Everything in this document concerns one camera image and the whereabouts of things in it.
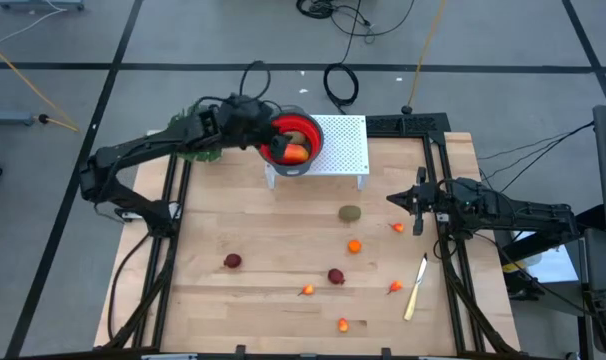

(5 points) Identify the black cable bundle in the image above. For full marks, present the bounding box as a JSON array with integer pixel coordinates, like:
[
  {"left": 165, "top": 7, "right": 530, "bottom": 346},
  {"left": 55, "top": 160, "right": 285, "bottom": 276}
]
[{"left": 296, "top": 0, "right": 417, "bottom": 45}]

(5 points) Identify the potted green leafy plant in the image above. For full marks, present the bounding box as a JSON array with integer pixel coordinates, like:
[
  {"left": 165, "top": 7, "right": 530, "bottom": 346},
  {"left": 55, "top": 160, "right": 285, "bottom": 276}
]
[{"left": 168, "top": 102, "right": 224, "bottom": 164}]

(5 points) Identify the white perforated metal riser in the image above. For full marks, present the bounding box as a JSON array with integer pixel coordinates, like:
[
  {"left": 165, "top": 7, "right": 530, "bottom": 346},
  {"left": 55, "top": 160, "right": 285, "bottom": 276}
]
[{"left": 264, "top": 114, "right": 371, "bottom": 191}]

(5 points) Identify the knife with cream handle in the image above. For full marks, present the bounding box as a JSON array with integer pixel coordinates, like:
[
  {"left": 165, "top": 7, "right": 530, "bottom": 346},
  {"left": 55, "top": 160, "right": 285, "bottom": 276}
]
[{"left": 402, "top": 252, "right": 430, "bottom": 322}]

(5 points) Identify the white floor cable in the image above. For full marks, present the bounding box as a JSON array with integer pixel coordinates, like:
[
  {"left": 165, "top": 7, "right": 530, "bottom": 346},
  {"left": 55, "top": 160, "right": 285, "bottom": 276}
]
[{"left": 0, "top": 7, "right": 70, "bottom": 49}]

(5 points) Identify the yellow floor cable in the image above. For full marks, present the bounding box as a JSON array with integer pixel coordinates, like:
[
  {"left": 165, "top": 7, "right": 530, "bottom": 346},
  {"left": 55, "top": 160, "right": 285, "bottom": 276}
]
[{"left": 0, "top": 37, "right": 80, "bottom": 133}]

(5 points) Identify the black perforated plate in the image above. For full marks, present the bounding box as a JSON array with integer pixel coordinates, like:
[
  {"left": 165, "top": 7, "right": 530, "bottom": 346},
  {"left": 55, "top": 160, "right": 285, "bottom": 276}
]
[{"left": 365, "top": 112, "right": 452, "bottom": 135}]

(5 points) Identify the grey cart base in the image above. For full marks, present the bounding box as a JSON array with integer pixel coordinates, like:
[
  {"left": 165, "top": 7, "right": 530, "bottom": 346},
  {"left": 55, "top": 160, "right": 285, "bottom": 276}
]
[
  {"left": 0, "top": 0, "right": 86, "bottom": 11},
  {"left": 0, "top": 110, "right": 37, "bottom": 126}
]

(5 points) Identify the black aluminium table frame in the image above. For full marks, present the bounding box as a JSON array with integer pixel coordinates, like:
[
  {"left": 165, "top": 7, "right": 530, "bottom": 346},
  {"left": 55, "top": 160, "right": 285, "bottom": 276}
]
[{"left": 102, "top": 112, "right": 522, "bottom": 359}]

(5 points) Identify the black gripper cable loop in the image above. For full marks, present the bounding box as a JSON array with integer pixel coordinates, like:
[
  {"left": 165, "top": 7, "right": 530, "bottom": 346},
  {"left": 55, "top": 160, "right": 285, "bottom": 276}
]
[{"left": 239, "top": 60, "right": 272, "bottom": 99}]

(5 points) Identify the white blue bin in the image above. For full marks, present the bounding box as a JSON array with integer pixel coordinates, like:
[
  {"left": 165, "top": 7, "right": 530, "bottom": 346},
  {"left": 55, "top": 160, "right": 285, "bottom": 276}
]
[{"left": 502, "top": 224, "right": 582, "bottom": 284}]

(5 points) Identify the orange red mango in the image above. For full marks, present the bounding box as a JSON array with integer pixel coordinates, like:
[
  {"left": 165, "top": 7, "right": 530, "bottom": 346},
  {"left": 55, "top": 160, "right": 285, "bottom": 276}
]
[{"left": 281, "top": 143, "right": 312, "bottom": 166}]

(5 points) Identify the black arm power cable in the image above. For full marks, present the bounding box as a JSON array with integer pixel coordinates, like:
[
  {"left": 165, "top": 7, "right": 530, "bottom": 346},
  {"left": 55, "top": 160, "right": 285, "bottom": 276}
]
[{"left": 106, "top": 230, "right": 152, "bottom": 342}]

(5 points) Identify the red grey collapsible colander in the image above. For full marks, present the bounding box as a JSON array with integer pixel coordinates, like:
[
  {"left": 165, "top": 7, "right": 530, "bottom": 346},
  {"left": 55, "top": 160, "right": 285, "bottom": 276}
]
[{"left": 256, "top": 112, "right": 325, "bottom": 178}]

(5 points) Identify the thin black cable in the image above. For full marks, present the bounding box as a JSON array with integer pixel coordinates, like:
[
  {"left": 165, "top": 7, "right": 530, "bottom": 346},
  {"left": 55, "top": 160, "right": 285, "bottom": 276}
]
[
  {"left": 485, "top": 121, "right": 597, "bottom": 194},
  {"left": 477, "top": 132, "right": 570, "bottom": 161}
]

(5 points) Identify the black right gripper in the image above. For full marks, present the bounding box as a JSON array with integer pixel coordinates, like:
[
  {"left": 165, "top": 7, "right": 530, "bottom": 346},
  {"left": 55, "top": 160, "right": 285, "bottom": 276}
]
[{"left": 386, "top": 166, "right": 457, "bottom": 236}]

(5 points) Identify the black coiled cable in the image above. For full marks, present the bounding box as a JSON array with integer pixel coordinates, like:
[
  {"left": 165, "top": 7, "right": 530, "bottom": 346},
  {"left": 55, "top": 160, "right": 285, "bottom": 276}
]
[{"left": 322, "top": 0, "right": 364, "bottom": 115}]

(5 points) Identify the yellow hanging cable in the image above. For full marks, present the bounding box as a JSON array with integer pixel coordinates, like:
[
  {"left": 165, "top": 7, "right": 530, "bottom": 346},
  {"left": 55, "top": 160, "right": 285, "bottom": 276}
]
[{"left": 401, "top": 0, "right": 447, "bottom": 115}]

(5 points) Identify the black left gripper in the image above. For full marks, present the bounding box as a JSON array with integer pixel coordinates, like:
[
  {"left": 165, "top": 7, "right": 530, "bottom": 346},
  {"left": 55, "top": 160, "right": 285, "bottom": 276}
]
[{"left": 216, "top": 96, "right": 290, "bottom": 161}]

